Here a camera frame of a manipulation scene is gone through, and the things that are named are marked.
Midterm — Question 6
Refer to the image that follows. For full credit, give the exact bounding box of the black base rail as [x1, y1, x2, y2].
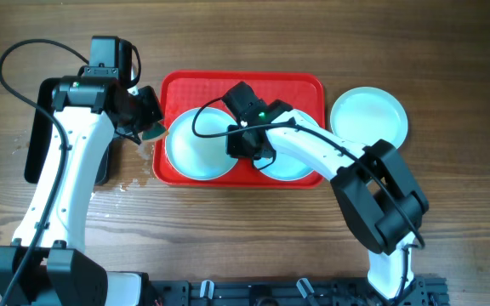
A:
[71, 275, 448, 306]

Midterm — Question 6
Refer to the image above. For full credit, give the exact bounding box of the orange green sponge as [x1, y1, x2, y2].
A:
[141, 122, 168, 142]

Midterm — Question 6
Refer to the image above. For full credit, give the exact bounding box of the white plate top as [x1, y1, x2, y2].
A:
[165, 107, 237, 181]

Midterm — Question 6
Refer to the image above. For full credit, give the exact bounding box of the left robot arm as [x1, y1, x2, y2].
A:
[0, 36, 167, 305]

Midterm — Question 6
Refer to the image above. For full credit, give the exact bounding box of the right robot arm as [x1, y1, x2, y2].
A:
[222, 82, 429, 302]

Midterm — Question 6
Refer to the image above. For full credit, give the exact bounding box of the red plastic tray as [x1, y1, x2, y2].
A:
[152, 71, 325, 189]

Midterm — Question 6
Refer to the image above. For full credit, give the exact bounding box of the black rectangular water tray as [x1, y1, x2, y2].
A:
[24, 78, 111, 186]

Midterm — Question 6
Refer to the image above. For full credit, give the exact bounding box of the white plate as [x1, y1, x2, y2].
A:
[253, 108, 327, 183]
[329, 87, 408, 148]
[165, 107, 237, 181]

